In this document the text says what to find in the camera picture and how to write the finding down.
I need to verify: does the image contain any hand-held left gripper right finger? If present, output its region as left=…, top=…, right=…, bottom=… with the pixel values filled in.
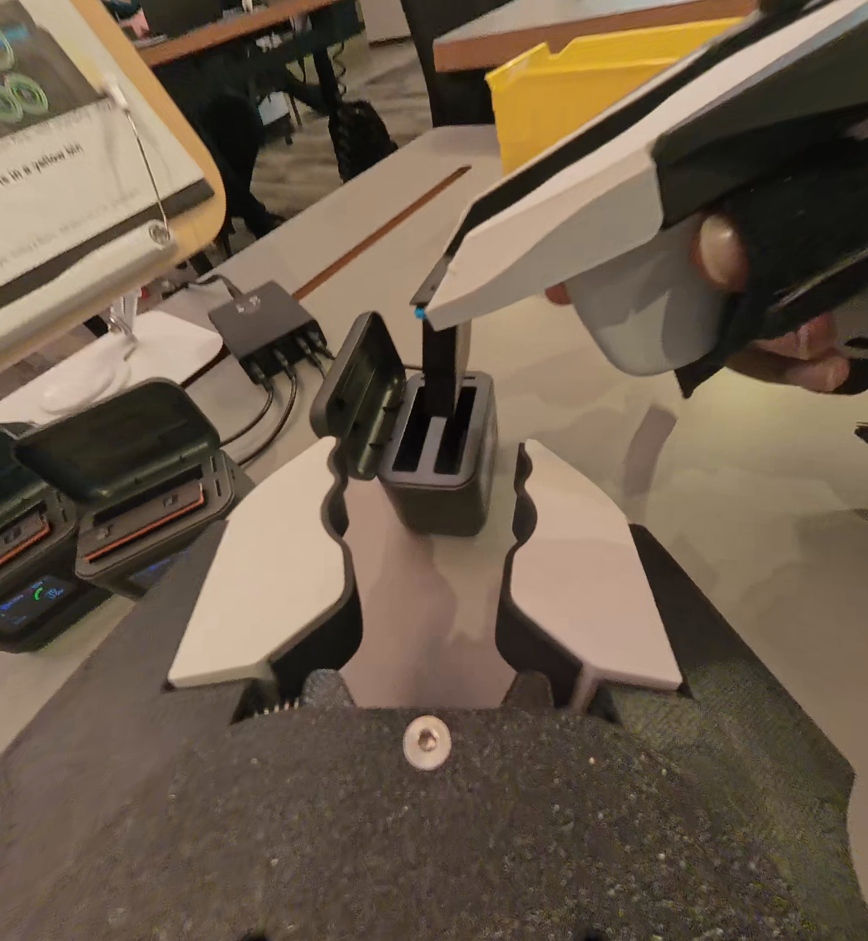
left=496, top=439, right=685, bottom=695

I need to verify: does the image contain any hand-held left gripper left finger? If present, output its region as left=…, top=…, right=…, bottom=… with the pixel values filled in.
left=167, top=439, right=364, bottom=692

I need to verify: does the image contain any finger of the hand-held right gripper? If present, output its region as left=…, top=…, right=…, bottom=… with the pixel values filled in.
left=424, top=140, right=669, bottom=333
left=410, top=0, right=868, bottom=310

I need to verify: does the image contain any yellow plastic bin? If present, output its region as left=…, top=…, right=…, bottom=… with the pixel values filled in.
left=486, top=15, right=767, bottom=179

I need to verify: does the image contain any red-edged black battery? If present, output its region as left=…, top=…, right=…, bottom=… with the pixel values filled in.
left=0, top=515, right=57, bottom=594
left=79, top=486, right=209, bottom=569

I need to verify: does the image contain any blue-edged black battery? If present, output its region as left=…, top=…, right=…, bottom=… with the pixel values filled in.
left=412, top=302, right=476, bottom=432

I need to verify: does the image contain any black usb hub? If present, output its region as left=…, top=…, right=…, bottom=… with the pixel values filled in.
left=207, top=280, right=334, bottom=388

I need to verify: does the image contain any person's right hand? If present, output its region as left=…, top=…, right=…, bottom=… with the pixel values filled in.
left=692, top=137, right=868, bottom=395

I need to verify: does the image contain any wooden table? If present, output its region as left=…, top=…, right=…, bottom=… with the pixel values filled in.
left=133, top=0, right=363, bottom=69
left=434, top=0, right=767, bottom=76

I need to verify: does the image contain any black office chair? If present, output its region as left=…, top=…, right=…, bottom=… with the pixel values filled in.
left=398, top=0, right=517, bottom=132

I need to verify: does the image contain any black backpack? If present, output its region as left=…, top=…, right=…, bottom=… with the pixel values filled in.
left=329, top=100, right=400, bottom=186

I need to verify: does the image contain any white stand base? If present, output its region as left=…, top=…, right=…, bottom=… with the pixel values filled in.
left=0, top=309, right=228, bottom=429

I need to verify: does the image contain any wooden sign board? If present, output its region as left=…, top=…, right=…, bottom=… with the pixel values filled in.
left=0, top=0, right=228, bottom=399

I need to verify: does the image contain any instruction board on stand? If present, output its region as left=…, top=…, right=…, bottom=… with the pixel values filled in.
left=0, top=0, right=216, bottom=289

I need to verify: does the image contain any black charging cable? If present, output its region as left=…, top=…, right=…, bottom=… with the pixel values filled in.
left=249, top=361, right=304, bottom=473
left=221, top=374, right=282, bottom=451

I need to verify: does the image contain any black power cable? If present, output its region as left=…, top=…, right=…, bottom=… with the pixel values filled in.
left=185, top=271, right=260, bottom=304

